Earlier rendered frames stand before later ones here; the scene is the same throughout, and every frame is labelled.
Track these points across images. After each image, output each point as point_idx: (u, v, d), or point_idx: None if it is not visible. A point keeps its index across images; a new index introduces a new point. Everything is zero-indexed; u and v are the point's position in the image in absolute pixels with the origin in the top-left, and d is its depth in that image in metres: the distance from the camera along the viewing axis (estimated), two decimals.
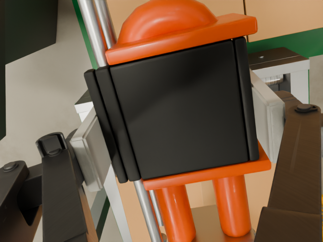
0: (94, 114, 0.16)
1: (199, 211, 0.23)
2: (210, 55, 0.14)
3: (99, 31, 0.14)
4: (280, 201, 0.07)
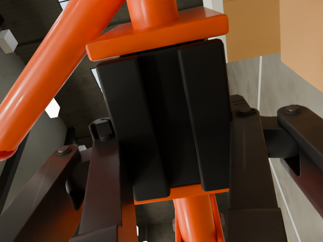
0: None
1: None
2: None
3: None
4: (240, 200, 0.08)
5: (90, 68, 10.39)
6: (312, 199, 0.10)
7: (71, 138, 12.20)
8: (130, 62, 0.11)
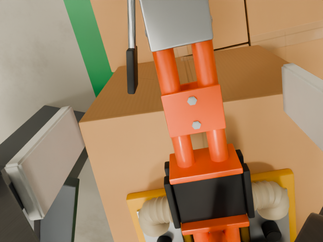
0: (42, 133, 0.15)
1: None
2: None
3: None
4: None
5: None
6: None
7: None
8: (174, 220, 0.37)
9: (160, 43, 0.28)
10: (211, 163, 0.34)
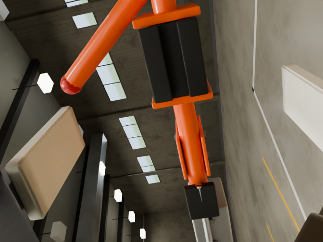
0: (42, 133, 0.15)
1: None
2: None
3: None
4: None
5: (85, 45, 10.22)
6: None
7: None
8: (154, 28, 0.24)
9: None
10: None
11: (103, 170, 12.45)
